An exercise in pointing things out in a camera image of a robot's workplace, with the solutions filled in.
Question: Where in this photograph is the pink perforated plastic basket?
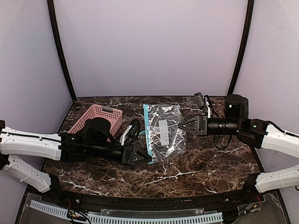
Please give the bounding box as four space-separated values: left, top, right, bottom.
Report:
68 104 122 146

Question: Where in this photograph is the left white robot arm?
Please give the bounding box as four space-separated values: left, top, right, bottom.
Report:
0 118 152 193

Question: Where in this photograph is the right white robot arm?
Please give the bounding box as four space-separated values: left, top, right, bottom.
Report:
178 94 299 194

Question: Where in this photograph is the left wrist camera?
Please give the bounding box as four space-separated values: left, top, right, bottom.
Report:
120 119 141 146

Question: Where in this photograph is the white slotted cable duct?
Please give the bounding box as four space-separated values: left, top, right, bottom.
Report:
29 200 224 224

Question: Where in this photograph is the black front table rail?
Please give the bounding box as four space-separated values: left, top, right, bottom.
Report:
47 190 264 212

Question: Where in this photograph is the right black frame post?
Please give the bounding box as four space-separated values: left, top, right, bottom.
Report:
227 0 255 95

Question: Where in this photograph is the black frame post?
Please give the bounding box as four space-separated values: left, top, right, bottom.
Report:
47 0 77 102
227 0 255 95

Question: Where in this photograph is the left black frame post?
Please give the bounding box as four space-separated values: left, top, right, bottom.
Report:
47 0 77 102

